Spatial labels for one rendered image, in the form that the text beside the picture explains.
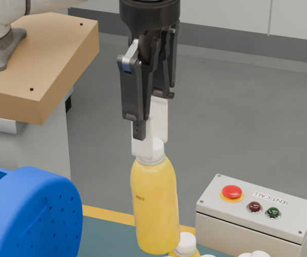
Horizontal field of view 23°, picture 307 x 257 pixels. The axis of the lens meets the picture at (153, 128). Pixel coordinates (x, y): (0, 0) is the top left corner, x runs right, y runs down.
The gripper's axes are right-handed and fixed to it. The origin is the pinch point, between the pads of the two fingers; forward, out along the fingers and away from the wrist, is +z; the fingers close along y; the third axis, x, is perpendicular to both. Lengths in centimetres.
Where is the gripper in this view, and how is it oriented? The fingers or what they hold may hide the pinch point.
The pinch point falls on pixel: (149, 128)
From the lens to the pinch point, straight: 101.1
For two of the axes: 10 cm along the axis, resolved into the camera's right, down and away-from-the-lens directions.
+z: 0.0, 8.3, 5.6
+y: -4.5, 5.0, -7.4
